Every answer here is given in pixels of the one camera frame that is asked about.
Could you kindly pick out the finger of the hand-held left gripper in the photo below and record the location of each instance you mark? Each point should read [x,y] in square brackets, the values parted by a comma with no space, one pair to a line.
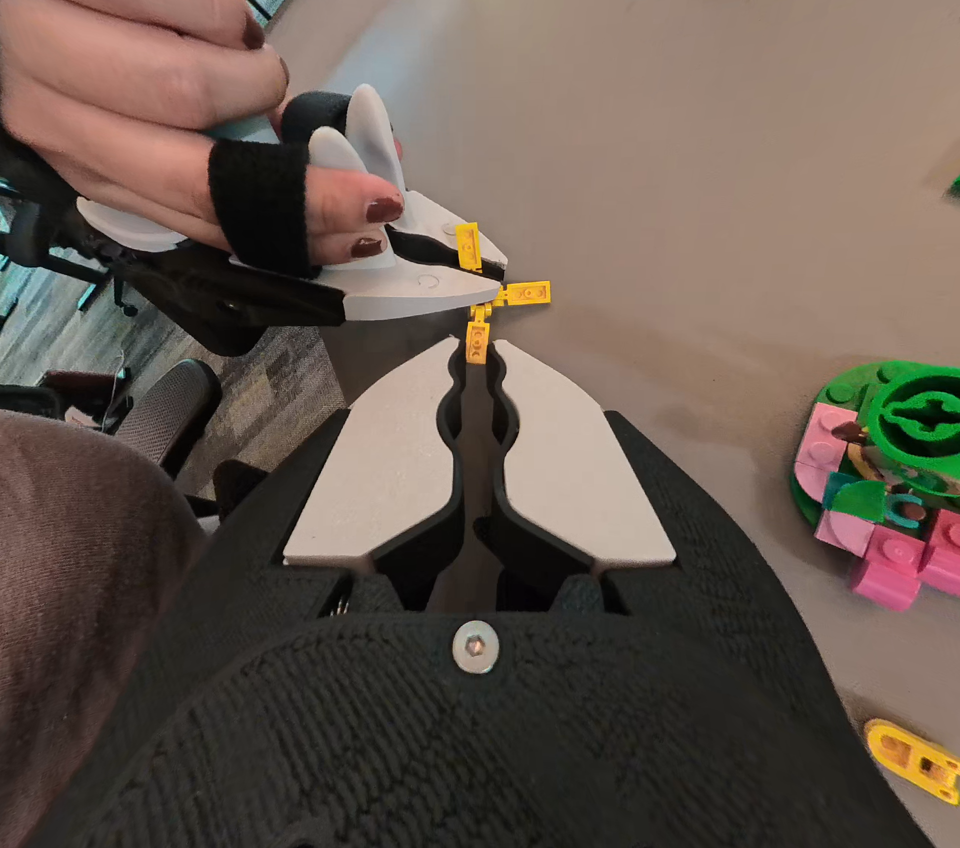
[427,214]
[405,293]

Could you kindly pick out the grey desk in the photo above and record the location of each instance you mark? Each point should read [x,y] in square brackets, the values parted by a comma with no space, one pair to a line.
[637,112]

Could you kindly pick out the person's left hand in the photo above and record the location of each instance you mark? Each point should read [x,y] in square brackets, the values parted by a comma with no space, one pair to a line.
[112,37]

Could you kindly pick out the yellow brick assembly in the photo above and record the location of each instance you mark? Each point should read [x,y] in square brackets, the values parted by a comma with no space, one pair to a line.
[525,293]

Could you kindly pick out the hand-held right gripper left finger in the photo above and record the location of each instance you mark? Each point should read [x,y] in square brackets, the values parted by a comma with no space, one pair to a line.
[375,480]

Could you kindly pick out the green and pink brick build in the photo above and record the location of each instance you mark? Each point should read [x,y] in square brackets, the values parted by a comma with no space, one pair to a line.
[900,413]

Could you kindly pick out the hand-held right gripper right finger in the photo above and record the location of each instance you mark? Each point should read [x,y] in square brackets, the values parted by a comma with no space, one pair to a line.
[585,480]

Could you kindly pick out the yellow oval plate with holes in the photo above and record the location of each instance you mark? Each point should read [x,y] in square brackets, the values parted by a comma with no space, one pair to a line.
[907,758]

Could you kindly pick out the black office chair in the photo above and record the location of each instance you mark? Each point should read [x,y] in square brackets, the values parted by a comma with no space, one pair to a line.
[30,232]

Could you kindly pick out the mesh office chair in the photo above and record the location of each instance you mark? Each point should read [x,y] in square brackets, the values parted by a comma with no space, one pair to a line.
[169,405]

